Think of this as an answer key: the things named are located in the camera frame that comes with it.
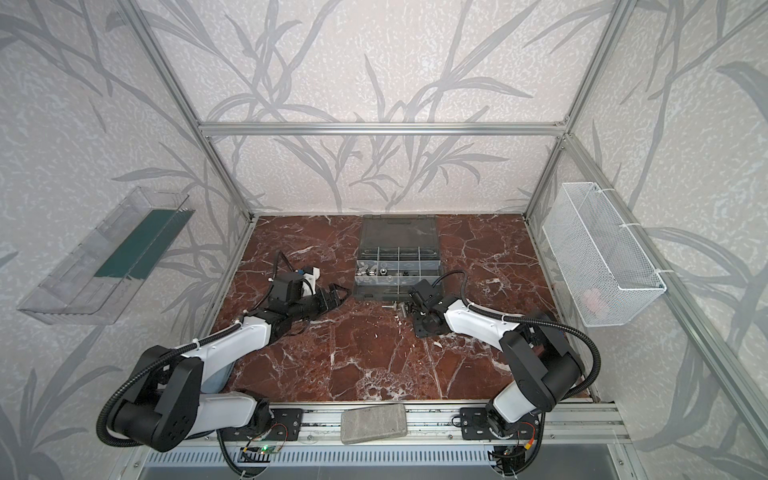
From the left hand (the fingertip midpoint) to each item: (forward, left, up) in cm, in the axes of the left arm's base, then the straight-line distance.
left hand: (346, 288), depth 87 cm
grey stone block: (-33, -10, -7) cm, 35 cm away
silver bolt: (-1, -14, -9) cm, 17 cm away
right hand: (-5, -23, -9) cm, 25 cm away
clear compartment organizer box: (+19, -14, -8) cm, 25 cm away
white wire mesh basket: (-8, -59, +26) cm, 65 cm away
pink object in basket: (-9, -64, +11) cm, 66 cm away
